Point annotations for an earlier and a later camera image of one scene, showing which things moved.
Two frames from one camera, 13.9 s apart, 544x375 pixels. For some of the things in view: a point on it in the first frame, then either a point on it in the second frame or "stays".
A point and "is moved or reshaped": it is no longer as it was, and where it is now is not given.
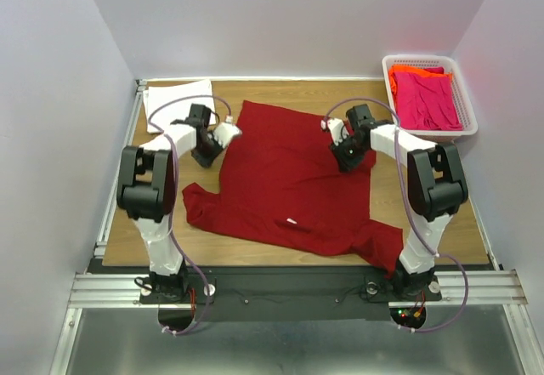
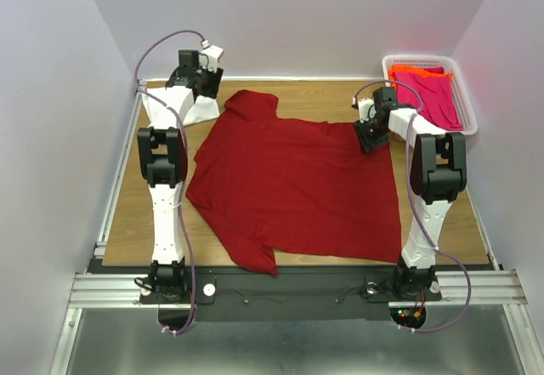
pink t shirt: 427,101 stays
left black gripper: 206,161 -> 214,78
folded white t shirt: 168,103 stays
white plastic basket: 469,122 stays
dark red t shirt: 280,181 is moved or reshaped
